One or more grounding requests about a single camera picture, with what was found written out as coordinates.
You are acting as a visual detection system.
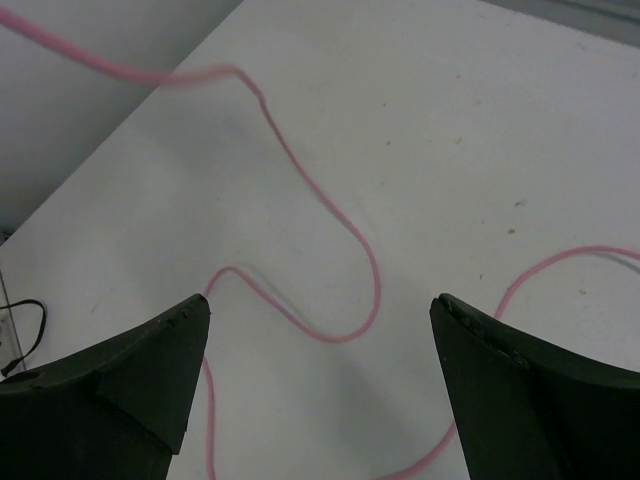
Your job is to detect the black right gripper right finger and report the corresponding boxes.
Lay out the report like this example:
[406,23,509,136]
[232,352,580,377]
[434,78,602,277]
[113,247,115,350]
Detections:
[430,294,639,480]

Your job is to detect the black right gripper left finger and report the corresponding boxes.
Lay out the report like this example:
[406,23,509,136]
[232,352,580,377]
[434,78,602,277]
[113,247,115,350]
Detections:
[1,294,210,479]

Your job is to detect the pink headphones with cable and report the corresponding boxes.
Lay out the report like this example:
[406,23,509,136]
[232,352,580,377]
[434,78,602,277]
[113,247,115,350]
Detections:
[1,7,639,479]

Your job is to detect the black cable at table edge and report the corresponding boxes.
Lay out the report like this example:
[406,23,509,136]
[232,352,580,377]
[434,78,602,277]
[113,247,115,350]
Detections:
[0,298,48,379]

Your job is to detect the aluminium table frame rail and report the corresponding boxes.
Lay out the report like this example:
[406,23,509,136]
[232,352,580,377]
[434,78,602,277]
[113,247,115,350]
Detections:
[560,0,640,23]

